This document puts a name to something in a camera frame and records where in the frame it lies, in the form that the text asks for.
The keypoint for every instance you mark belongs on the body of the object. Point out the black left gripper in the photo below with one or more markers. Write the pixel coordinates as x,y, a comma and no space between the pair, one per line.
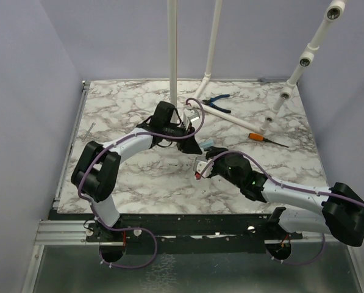
189,144

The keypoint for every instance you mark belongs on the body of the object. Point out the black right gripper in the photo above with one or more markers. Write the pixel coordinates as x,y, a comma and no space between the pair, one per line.
214,151

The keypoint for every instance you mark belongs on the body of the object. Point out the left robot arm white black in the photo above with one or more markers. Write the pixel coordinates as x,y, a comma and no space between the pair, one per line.
97,169

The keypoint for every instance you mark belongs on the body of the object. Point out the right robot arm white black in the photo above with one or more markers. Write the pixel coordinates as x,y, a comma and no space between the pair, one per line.
335,210

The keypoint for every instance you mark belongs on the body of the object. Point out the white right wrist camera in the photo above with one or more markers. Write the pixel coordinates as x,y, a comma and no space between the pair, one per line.
203,167

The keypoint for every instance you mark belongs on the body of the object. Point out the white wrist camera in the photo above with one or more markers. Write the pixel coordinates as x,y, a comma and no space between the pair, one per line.
189,116
203,167

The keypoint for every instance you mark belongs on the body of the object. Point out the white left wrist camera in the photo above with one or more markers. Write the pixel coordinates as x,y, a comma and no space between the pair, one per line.
189,116

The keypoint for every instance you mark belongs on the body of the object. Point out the orange handled tool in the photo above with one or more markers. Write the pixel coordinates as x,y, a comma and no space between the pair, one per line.
260,138

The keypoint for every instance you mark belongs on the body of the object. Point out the aluminium rail frame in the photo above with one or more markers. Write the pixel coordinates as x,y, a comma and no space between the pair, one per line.
160,181

